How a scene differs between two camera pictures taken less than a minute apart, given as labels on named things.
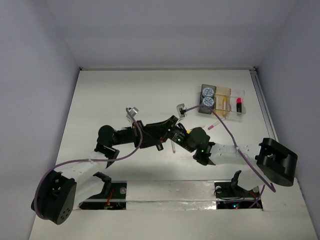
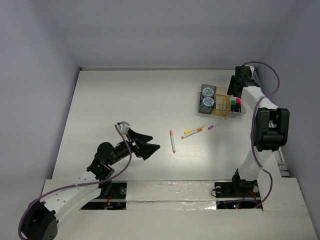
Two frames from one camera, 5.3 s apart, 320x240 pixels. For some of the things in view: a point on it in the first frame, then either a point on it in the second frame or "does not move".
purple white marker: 210,127 does not move
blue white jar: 208,101 does not move
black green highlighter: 159,146 -> 233,105
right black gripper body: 179,137 -> 230,90
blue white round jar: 207,92 does not move
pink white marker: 173,146 does not move
